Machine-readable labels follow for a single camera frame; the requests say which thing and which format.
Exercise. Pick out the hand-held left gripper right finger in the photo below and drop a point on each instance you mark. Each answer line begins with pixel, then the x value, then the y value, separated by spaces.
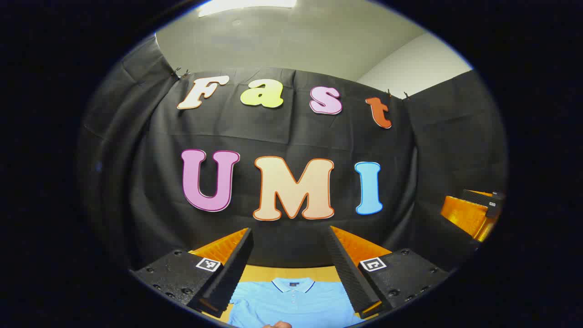
pixel 348 273

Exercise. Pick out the black backdrop cloth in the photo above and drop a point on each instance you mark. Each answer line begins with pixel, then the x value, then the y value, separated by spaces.
pixel 282 132

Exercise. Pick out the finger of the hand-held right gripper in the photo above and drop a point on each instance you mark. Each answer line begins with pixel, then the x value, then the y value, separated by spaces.
pixel 478 199

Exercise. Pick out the ceiling light panel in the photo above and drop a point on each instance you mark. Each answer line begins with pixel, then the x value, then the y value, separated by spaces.
pixel 246 5

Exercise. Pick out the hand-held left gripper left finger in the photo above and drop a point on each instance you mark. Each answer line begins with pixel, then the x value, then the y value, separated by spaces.
pixel 232 273

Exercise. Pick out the light blue polo T-shirt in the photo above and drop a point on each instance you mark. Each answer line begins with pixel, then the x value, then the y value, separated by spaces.
pixel 296 305

